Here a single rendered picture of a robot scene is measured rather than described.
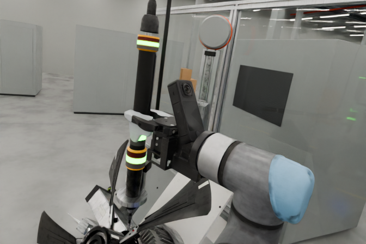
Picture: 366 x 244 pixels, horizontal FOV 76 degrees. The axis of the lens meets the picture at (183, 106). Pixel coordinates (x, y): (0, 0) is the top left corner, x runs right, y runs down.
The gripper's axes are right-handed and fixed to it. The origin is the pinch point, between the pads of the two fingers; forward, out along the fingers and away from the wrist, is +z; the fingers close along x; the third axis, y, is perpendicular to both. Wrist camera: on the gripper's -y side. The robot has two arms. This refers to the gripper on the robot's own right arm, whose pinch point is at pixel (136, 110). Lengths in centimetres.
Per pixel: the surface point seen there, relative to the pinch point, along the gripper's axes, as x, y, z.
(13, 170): 44, 162, 291
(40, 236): -7, 55, 38
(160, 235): 17.1, 44.1, 3.2
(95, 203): 14, 52, 39
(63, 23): 437, -74, 1131
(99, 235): -0.8, 38.5, 9.9
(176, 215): 8.6, 25.5, -8.6
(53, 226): -5, 48, 32
